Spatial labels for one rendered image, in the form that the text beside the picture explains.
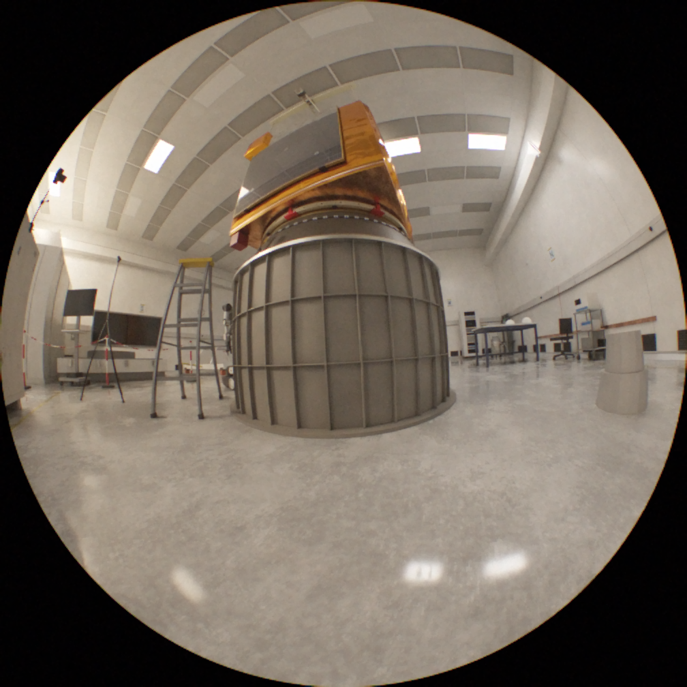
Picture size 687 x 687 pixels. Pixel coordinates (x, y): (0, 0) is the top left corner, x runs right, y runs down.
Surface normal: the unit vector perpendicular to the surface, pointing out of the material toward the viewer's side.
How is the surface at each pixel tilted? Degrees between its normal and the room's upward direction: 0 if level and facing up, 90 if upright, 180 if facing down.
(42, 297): 90
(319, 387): 90
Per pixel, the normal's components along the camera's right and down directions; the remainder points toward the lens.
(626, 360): -0.97, -0.05
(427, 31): 0.06, 1.00
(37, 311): 0.91, -0.07
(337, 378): 0.00, -0.07
